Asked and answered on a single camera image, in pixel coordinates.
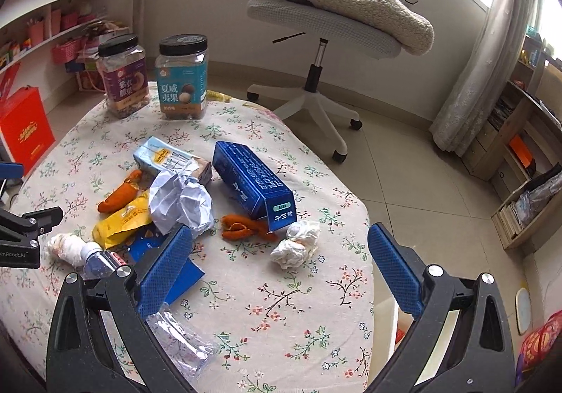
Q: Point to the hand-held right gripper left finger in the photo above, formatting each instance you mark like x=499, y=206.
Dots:
x=163, y=270

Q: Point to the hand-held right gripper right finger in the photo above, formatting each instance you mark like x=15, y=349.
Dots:
x=395, y=272

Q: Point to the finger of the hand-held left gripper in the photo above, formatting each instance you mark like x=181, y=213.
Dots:
x=9, y=170
x=30, y=221

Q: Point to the small blue snack box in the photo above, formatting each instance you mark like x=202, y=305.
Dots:
x=184, y=276

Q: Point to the small tissue wad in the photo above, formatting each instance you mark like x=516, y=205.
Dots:
x=70, y=248

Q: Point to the yellow snack wrapper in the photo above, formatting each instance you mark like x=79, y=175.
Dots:
x=118, y=221

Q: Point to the white paper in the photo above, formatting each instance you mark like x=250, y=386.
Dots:
x=180, y=200

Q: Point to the crushed clear plastic bottle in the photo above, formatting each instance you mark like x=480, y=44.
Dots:
x=184, y=340

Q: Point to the long orange peel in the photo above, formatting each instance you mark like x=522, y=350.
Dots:
x=120, y=195

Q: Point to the curled orange peel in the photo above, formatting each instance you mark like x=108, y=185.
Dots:
x=246, y=227

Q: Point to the white tissue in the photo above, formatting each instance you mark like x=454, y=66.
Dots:
x=296, y=243

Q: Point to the light blue drink carton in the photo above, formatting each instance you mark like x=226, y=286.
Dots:
x=162, y=156

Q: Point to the long dark blue box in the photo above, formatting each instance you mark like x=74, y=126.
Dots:
x=252, y=182

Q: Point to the red gift box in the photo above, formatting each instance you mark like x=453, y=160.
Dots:
x=24, y=129

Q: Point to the floral tablecloth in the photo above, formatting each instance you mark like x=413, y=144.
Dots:
x=272, y=309

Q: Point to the pink storage basket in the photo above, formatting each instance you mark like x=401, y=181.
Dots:
x=66, y=51

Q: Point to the light blue bathroom scale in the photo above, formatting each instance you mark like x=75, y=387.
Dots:
x=523, y=309

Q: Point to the brown packet at table edge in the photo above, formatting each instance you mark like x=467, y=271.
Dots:
x=123, y=81

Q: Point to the silver foil bag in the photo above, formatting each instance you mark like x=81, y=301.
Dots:
x=538, y=197

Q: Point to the red printed bucket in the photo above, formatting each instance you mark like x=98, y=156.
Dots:
x=540, y=353

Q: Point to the orange box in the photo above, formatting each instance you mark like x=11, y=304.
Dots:
x=521, y=151

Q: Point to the wooden desk shelf unit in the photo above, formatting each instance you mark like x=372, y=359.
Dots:
x=518, y=134

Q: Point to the teal label nut jar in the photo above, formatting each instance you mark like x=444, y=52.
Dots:
x=182, y=81

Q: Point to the beige lace curtain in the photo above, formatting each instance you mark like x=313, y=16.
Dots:
x=478, y=68

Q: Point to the grey white office chair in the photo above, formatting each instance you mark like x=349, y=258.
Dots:
x=307, y=24

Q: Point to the beige fleece blanket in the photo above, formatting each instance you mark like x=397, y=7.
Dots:
x=373, y=6

